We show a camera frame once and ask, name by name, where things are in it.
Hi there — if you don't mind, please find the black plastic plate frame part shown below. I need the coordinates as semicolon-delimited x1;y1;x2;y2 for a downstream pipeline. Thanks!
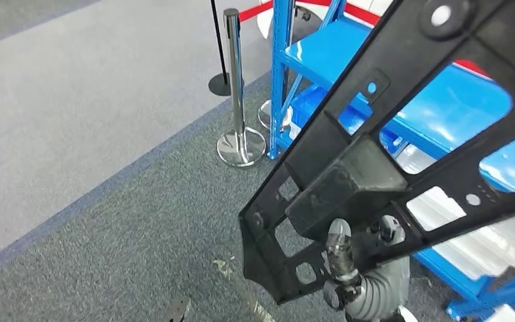
238;0;515;307

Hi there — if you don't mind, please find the blue metal shelf rack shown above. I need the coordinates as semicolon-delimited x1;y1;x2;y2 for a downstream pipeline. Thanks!
266;0;515;322

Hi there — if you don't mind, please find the large white plastic part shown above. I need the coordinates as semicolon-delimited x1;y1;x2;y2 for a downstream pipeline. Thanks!
395;144;515;280

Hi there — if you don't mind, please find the red barrier belt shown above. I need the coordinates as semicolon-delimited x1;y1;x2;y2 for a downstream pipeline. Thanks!
297;0;494;82
239;0;276;23

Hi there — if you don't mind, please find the thin black post round base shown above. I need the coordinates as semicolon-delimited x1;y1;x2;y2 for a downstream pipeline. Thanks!
207;0;233;97

